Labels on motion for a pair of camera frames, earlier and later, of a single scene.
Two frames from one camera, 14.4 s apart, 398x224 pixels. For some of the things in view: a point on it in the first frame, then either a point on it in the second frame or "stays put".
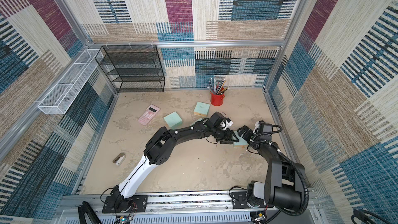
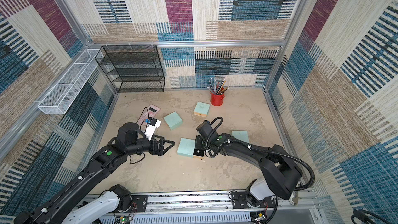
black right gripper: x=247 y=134 -> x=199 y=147
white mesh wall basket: x=57 y=101 stays put
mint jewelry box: x=200 y=119 -> x=186 y=147
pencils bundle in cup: x=217 y=88 stays put
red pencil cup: x=217 y=100 stays put
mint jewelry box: x=173 y=120 stays put
